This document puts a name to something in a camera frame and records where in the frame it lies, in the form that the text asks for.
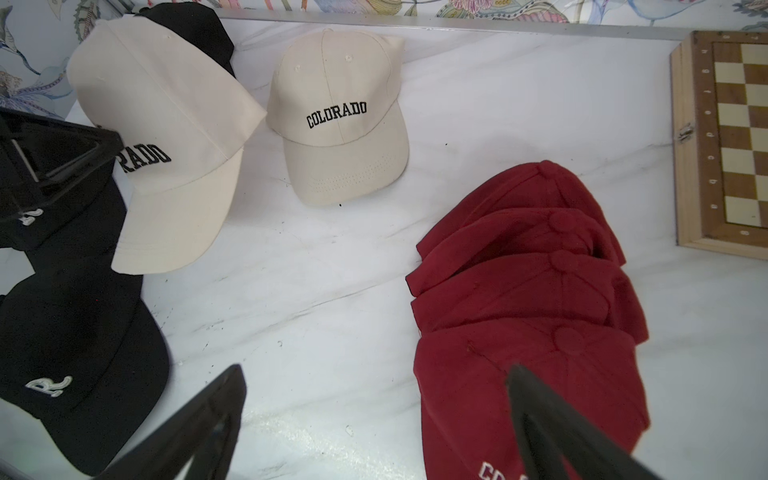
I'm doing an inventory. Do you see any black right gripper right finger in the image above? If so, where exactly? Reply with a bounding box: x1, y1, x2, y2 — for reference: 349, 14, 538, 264
506, 365, 659, 480

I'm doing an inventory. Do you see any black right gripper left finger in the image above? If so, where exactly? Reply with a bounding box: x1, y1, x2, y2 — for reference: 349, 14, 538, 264
98, 364, 247, 480

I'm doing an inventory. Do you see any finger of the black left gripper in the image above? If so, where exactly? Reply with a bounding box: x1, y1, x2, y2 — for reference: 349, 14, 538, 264
1, 108, 123, 221

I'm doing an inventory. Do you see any black cap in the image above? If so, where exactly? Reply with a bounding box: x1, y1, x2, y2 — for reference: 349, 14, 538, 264
138, 2, 235, 77
1, 260, 170, 476
1, 172, 126, 272

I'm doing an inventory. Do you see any red cap back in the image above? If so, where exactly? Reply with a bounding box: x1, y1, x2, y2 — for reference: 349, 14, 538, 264
414, 318, 650, 479

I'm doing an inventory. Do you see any red cap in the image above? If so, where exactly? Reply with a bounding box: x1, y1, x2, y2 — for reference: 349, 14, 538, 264
414, 318, 650, 479
411, 250, 649, 344
406, 208, 626, 297
416, 160, 626, 265

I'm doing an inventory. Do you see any cream cap front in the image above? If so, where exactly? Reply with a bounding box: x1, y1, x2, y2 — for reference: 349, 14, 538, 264
67, 15, 266, 275

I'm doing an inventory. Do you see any cream cap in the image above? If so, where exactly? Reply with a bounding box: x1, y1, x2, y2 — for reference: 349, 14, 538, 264
266, 30, 410, 206
67, 15, 266, 275

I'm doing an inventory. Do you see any black cap front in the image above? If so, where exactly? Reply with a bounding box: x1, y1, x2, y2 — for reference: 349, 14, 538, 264
1, 260, 170, 476

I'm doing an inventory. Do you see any black cap back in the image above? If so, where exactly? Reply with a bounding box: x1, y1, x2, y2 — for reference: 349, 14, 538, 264
138, 2, 235, 77

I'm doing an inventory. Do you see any cream cap back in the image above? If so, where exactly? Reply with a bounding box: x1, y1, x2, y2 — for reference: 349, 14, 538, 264
266, 30, 410, 206

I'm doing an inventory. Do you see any wooden chess board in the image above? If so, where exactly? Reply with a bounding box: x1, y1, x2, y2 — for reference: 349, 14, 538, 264
670, 31, 767, 260

